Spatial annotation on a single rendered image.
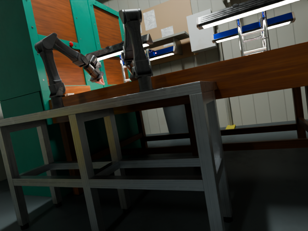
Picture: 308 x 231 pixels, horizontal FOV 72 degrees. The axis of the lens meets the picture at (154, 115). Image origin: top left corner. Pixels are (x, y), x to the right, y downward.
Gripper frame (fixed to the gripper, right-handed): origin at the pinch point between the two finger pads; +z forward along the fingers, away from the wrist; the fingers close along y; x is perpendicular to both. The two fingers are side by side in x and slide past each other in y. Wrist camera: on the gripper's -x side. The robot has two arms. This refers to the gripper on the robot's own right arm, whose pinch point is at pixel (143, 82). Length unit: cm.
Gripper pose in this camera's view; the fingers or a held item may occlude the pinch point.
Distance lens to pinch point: 144.9
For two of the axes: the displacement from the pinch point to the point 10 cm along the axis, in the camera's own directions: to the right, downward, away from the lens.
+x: -1.4, 8.4, -5.2
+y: -8.9, 1.2, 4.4
